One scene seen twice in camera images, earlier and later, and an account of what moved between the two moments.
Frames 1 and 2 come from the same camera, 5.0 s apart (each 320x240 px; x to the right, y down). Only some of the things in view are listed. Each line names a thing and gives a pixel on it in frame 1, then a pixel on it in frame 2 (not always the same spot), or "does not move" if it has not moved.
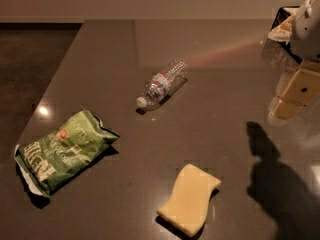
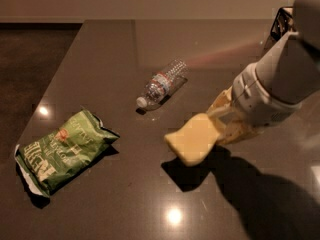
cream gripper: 308,34 → 257,101
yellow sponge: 187,208 → 196,140
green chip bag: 43,162 does not move
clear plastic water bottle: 161,84 does not move
